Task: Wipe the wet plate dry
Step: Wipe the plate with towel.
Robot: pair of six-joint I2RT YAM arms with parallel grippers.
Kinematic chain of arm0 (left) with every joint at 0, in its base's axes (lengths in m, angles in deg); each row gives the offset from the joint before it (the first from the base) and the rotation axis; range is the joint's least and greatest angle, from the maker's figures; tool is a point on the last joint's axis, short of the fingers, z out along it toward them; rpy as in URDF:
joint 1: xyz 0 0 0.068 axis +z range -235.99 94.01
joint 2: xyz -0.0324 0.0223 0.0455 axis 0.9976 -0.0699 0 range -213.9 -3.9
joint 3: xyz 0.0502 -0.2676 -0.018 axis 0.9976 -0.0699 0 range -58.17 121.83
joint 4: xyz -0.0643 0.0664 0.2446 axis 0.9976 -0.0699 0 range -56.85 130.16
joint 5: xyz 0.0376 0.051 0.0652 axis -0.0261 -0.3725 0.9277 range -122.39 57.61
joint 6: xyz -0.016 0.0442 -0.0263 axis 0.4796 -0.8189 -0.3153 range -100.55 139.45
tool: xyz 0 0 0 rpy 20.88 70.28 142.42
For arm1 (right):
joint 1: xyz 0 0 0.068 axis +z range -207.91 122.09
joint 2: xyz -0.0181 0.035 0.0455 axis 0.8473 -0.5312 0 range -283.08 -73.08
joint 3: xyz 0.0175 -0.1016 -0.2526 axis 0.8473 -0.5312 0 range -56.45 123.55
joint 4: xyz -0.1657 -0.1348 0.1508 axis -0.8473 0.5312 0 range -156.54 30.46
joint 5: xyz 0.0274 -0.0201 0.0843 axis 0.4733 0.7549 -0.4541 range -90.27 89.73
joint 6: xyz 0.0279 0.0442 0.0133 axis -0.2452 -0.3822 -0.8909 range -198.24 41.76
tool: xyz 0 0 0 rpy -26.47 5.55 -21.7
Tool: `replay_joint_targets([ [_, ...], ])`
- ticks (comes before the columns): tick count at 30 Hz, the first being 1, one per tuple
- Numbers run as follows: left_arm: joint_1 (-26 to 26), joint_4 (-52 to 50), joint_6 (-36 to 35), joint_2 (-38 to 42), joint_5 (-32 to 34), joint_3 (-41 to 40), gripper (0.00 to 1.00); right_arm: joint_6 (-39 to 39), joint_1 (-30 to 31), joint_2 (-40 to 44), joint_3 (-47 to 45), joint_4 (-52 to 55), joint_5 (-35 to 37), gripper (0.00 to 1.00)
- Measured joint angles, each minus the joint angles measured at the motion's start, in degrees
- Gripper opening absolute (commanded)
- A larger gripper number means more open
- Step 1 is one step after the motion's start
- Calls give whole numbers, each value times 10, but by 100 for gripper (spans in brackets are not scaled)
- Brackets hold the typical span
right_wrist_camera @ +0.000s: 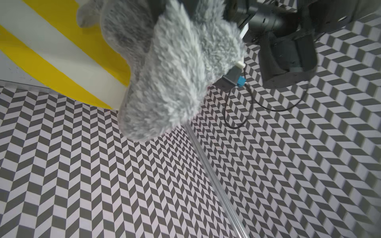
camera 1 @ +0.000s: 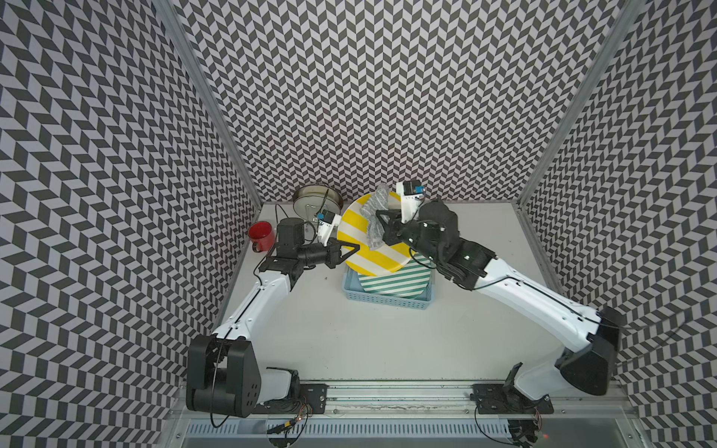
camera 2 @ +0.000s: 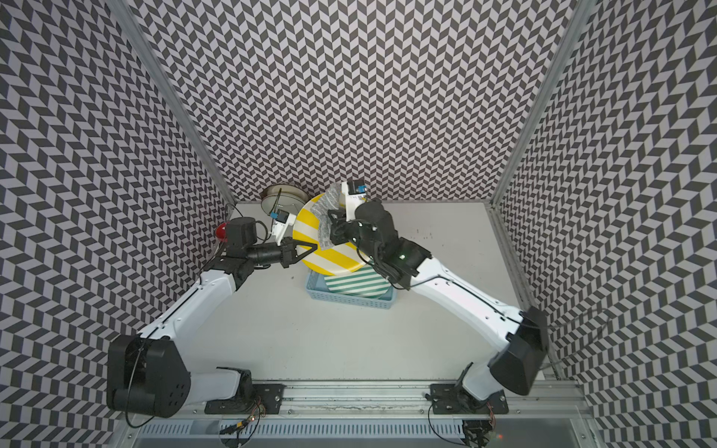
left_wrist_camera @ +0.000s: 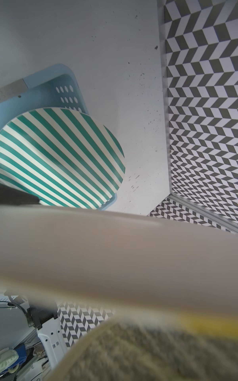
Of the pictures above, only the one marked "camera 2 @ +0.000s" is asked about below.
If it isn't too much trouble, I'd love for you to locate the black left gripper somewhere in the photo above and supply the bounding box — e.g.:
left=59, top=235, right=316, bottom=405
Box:
left=247, top=236, right=317, bottom=269

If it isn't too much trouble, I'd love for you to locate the yellow striped round plate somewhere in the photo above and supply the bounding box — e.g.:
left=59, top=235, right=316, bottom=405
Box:
left=293, top=192, right=371, bottom=276

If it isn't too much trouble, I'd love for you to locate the green striped round plate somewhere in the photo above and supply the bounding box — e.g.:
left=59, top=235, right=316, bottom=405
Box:
left=324, top=266, right=390, bottom=299

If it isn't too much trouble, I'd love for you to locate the grey striped fluffy cloth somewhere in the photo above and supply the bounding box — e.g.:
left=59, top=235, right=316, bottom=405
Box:
left=312, top=182, right=348, bottom=250

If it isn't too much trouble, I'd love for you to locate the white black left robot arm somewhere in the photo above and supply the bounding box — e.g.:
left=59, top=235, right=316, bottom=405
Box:
left=106, top=217, right=319, bottom=418

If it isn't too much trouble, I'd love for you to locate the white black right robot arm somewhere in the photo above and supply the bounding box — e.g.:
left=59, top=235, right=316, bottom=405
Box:
left=328, top=200, right=549, bottom=402

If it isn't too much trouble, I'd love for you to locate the silver metal plate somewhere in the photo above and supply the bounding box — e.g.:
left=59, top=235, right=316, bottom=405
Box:
left=260, top=184, right=309, bottom=216

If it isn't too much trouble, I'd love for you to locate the light blue plastic basket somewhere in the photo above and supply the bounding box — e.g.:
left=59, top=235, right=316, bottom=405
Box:
left=305, top=266, right=398, bottom=309

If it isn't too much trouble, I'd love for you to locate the red mug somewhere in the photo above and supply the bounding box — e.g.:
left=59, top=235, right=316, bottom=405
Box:
left=215, top=222, right=228, bottom=243

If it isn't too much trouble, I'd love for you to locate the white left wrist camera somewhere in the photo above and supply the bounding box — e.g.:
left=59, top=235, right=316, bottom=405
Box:
left=271, top=209, right=296, bottom=246

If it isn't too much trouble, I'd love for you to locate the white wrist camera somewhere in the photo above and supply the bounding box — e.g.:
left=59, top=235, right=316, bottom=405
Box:
left=341, top=179, right=366, bottom=221
left=271, top=209, right=296, bottom=246

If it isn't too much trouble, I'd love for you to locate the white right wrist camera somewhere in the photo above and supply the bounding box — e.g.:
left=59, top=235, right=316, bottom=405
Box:
left=341, top=179, right=366, bottom=221

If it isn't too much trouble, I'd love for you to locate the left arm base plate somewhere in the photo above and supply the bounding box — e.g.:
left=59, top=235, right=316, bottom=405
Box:
left=205, top=383, right=286, bottom=416

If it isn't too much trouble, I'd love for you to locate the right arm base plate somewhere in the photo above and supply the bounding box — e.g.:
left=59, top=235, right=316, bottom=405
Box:
left=427, top=383, right=509, bottom=416

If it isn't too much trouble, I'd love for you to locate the aluminium front rail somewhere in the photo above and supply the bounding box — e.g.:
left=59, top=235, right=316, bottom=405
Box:
left=119, top=380, right=595, bottom=421

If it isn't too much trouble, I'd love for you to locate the aluminium corner post left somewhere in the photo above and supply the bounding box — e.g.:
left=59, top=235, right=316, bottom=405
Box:
left=106, top=0, right=235, bottom=205

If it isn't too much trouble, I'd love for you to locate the aluminium corner post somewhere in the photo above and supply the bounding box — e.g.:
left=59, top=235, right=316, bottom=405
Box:
left=489, top=0, right=596, bottom=205
left=106, top=0, right=235, bottom=205

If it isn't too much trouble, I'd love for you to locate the aluminium corner post right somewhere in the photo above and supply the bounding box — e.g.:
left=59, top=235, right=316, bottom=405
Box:
left=489, top=0, right=596, bottom=205

